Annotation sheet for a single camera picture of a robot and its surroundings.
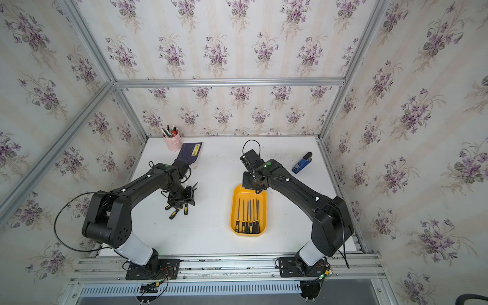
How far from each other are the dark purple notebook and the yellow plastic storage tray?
0.32m

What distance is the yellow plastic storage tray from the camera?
0.84 meters

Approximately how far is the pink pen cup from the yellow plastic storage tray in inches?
17.6

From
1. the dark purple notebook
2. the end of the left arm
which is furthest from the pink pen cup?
the end of the left arm

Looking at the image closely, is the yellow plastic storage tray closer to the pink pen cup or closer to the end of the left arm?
the end of the left arm

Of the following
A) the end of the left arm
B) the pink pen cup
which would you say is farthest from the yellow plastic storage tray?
the pink pen cup

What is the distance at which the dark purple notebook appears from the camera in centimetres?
110

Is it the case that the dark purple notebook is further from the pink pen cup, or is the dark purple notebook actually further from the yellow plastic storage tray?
the yellow plastic storage tray

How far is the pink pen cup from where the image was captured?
3.51 ft

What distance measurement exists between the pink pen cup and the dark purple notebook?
30 mm

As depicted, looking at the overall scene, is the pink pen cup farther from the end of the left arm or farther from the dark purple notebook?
the end of the left arm
